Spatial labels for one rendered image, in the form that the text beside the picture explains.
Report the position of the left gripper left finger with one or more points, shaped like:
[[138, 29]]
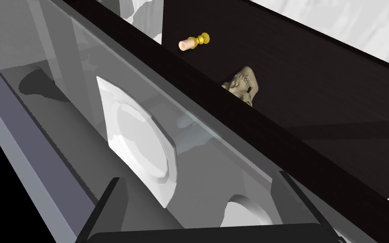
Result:
[[110, 209]]

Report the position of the white octagonal plate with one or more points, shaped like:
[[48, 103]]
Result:
[[137, 135]]

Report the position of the beige figurine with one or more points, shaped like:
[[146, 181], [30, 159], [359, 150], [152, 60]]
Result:
[[243, 82]]

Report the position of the white round bowl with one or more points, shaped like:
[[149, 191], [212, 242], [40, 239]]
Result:
[[240, 216]]

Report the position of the yellow candle holder with candle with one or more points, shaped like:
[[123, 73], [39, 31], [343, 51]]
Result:
[[194, 42]]

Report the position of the black wooden table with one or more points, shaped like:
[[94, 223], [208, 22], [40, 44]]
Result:
[[316, 84]]

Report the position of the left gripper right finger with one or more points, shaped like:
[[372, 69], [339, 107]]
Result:
[[290, 202]]

